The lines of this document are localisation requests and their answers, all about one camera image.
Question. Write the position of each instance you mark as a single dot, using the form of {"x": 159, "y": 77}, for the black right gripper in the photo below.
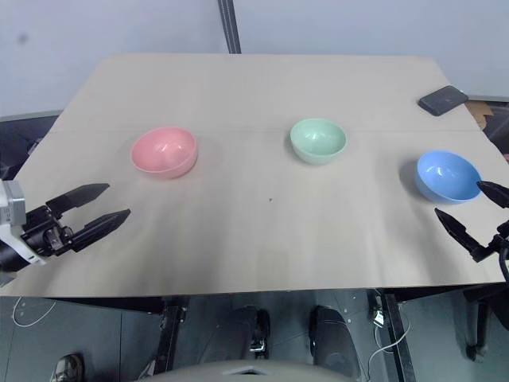
{"x": 502, "y": 236}

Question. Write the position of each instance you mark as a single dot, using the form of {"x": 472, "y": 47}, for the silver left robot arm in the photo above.
{"x": 8, "y": 258}

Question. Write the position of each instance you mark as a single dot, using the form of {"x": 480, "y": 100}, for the pink plastic bowl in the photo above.
{"x": 163, "y": 153}

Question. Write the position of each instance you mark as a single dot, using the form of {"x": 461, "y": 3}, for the flat black rectangular box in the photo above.
{"x": 442, "y": 100}

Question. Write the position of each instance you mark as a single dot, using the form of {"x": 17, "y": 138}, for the brown cardboard piece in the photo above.
{"x": 481, "y": 111}

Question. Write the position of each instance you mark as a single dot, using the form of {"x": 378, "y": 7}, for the black table leg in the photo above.
{"x": 397, "y": 338}
{"x": 171, "y": 334}

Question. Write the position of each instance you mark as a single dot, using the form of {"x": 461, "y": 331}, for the dark furniture piece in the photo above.
{"x": 24, "y": 139}

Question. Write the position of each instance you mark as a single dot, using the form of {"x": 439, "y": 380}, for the blue plastic bowl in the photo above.
{"x": 447, "y": 175}

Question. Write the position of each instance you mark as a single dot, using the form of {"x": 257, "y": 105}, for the dark vertical post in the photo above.
{"x": 230, "y": 26}

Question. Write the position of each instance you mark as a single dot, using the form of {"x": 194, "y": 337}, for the green plastic bowl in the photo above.
{"x": 318, "y": 139}

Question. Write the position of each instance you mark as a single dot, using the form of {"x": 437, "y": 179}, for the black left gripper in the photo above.
{"x": 43, "y": 232}

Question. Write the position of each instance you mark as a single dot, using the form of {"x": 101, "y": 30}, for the grey robot torso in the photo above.
{"x": 246, "y": 373}

